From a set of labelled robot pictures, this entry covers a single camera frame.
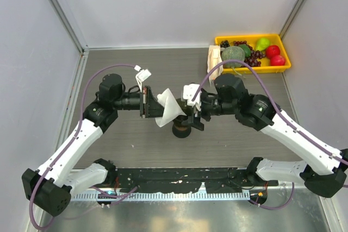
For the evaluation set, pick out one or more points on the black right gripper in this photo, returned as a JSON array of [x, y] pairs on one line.
[[203, 112]]

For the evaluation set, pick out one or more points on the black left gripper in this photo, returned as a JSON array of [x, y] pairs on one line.
[[149, 106]]

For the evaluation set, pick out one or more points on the dark green glass dripper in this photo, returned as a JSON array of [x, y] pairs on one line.
[[181, 121]]

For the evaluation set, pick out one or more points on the white paper coffee filter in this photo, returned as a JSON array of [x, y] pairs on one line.
[[171, 108]]

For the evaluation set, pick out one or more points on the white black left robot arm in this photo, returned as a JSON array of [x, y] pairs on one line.
[[51, 186]]

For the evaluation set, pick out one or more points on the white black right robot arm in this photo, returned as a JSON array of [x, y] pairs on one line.
[[321, 168]]

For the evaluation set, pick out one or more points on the red black coffee server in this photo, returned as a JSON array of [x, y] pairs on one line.
[[181, 132]]

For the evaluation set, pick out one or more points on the orange white filter paper pack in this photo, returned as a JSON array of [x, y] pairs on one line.
[[214, 58]]

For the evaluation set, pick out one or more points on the green netted melon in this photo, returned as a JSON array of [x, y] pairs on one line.
[[233, 53]]

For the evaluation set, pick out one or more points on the black grape bunch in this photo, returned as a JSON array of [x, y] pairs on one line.
[[224, 44]]

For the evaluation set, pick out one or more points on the dark red grape bunch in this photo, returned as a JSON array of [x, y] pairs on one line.
[[255, 59]]

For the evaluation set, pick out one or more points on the yellow plastic fruit tray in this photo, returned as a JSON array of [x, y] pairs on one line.
[[264, 53]]

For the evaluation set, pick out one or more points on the green pear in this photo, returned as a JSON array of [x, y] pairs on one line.
[[262, 44]]

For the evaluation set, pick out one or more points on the red pink apple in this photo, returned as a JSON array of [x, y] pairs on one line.
[[277, 60]]

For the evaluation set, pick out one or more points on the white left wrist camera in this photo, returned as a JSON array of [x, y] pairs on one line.
[[141, 76]]

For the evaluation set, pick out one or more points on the white slotted cable duct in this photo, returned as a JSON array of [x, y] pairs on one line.
[[201, 194]]

